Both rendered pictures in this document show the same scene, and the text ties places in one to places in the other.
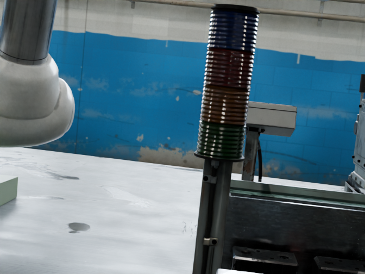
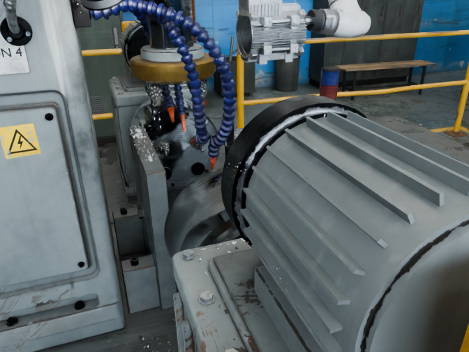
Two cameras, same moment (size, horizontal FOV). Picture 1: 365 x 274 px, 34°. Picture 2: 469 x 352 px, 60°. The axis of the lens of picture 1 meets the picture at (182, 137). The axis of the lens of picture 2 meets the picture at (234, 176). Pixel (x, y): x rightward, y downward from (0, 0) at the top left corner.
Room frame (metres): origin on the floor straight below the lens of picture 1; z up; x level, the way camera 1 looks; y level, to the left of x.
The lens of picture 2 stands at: (1.88, -0.86, 1.47)
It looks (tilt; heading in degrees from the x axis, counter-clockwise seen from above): 26 degrees down; 158
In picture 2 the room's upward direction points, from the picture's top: 1 degrees counter-clockwise
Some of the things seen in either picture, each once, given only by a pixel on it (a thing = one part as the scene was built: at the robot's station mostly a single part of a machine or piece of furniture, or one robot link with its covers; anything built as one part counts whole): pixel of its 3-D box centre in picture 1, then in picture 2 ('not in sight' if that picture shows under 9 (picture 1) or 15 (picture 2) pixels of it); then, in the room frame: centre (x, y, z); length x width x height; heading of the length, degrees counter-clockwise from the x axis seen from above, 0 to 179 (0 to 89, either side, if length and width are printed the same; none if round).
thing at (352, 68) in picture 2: not in sight; (383, 79); (-2.59, 3.30, 0.22); 1.40 x 0.33 x 0.43; 82
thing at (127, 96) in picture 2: not in sight; (158, 127); (0.43, -0.57, 0.99); 0.35 x 0.31 x 0.37; 177
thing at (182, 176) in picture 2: not in sight; (170, 136); (0.70, -0.59, 1.04); 0.41 x 0.25 x 0.25; 177
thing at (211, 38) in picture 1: (232, 31); (329, 77); (0.76, -0.05, 1.19); 0.06 x 0.06 x 0.04
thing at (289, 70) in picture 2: not in sight; (287, 69); (-3.49, 2.24, 0.30); 0.39 x 0.39 x 0.60
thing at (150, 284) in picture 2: not in sight; (137, 215); (1.02, -0.76, 0.97); 0.30 x 0.11 x 0.34; 177
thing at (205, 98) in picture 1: (225, 104); not in sight; (0.76, -0.05, 1.10); 0.06 x 0.06 x 0.04
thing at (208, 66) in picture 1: (228, 68); (328, 90); (0.76, -0.05, 1.14); 0.06 x 0.06 x 0.04
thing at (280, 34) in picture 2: not in sight; (269, 33); (0.53, -0.16, 1.31); 0.20 x 0.19 x 0.19; 87
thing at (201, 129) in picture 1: (220, 139); not in sight; (0.76, -0.05, 1.05); 0.06 x 0.06 x 0.04
